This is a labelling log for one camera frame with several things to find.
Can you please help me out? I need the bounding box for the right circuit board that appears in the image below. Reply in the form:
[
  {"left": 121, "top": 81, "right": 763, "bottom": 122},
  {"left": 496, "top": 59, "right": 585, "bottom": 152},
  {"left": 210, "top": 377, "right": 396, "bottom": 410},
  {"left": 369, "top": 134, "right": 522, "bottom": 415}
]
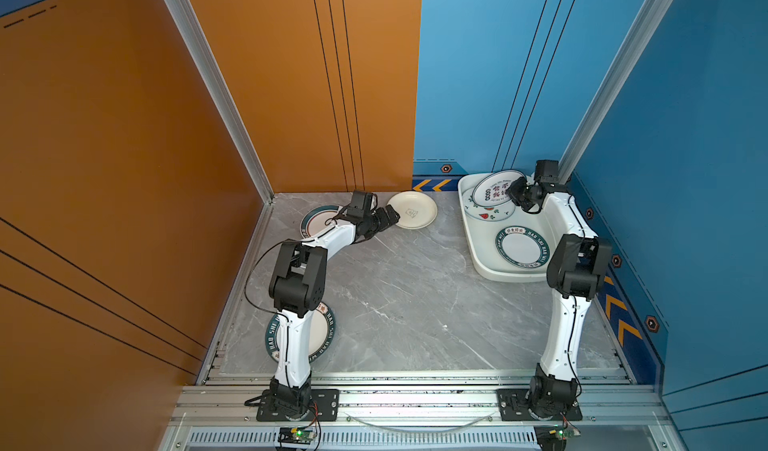
[{"left": 534, "top": 427, "right": 582, "bottom": 451}]

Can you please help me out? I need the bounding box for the cream plain plate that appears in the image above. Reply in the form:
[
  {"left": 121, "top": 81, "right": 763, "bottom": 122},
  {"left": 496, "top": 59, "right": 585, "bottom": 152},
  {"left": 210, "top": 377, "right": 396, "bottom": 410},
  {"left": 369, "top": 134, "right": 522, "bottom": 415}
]
[{"left": 388, "top": 191, "right": 438, "bottom": 229}]

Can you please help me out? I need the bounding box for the green rim plate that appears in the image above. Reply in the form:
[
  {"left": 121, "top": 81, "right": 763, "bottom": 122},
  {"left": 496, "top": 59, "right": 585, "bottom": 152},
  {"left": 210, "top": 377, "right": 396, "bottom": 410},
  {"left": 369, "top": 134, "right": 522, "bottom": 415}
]
[{"left": 300, "top": 205, "right": 342, "bottom": 239}]

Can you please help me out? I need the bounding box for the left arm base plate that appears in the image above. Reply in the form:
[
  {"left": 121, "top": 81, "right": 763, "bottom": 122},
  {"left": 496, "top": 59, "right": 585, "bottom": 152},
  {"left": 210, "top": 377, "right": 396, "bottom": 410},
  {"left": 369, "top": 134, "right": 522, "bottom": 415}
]
[{"left": 256, "top": 388, "right": 340, "bottom": 423}]

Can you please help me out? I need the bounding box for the circuit board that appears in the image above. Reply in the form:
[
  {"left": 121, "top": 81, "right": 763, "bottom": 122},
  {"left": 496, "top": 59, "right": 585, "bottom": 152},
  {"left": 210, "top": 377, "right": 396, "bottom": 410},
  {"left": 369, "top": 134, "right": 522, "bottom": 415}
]
[
  {"left": 534, "top": 427, "right": 582, "bottom": 451},
  {"left": 277, "top": 427, "right": 320, "bottom": 450}
]

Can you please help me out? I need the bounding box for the left circuit board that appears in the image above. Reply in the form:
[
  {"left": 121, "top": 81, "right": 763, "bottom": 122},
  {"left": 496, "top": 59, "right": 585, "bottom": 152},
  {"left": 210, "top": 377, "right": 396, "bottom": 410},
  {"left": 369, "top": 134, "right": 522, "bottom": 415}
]
[{"left": 277, "top": 427, "right": 320, "bottom": 450}]

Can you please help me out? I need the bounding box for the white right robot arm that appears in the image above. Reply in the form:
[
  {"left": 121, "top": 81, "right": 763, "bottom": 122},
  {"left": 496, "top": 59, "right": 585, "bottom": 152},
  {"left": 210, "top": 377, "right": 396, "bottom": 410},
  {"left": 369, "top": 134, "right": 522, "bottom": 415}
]
[{"left": 507, "top": 160, "right": 612, "bottom": 420}]

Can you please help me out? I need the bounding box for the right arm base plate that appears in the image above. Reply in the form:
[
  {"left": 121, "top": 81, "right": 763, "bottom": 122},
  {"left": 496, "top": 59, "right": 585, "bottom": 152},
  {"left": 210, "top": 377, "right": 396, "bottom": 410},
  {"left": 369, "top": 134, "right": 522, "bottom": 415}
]
[{"left": 496, "top": 388, "right": 583, "bottom": 423}]

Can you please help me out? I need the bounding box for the red chinese characters plate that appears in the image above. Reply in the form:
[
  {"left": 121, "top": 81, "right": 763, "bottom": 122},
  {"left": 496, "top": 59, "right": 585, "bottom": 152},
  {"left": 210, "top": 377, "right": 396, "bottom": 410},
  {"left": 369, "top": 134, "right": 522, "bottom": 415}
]
[{"left": 471, "top": 170, "right": 527, "bottom": 207}]

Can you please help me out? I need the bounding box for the white cable on rail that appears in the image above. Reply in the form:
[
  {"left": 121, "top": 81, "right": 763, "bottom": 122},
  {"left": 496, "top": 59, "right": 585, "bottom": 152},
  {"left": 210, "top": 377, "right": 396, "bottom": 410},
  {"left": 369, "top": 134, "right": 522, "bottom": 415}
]
[{"left": 343, "top": 413, "right": 498, "bottom": 435}]

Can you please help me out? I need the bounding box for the aluminium rail frame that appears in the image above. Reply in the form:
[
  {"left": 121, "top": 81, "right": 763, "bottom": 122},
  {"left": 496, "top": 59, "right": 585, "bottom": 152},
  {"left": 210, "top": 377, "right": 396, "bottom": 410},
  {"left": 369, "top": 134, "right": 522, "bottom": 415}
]
[{"left": 163, "top": 367, "right": 686, "bottom": 450}]

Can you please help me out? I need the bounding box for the watermelon pattern plate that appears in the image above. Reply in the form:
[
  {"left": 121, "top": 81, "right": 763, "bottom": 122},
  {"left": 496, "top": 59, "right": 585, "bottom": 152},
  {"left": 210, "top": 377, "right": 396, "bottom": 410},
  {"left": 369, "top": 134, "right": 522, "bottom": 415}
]
[{"left": 461, "top": 189, "right": 517, "bottom": 222}]

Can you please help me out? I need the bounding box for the white plastic bin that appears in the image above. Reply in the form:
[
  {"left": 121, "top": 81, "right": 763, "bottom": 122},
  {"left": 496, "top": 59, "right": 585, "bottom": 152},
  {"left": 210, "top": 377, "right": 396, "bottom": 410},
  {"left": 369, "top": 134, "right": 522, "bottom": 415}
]
[{"left": 458, "top": 173, "right": 582, "bottom": 283}]

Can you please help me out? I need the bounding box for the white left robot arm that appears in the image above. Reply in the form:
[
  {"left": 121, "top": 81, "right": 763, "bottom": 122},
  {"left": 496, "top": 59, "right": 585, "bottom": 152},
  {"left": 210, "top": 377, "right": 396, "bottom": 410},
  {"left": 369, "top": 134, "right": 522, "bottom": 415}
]
[{"left": 266, "top": 191, "right": 400, "bottom": 418}]

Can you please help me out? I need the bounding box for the green lettered plate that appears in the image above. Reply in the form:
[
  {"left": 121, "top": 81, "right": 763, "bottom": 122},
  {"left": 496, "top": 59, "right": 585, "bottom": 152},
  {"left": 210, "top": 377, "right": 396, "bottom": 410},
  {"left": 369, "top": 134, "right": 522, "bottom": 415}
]
[
  {"left": 495, "top": 226, "right": 551, "bottom": 269},
  {"left": 264, "top": 301, "right": 336, "bottom": 363}
]

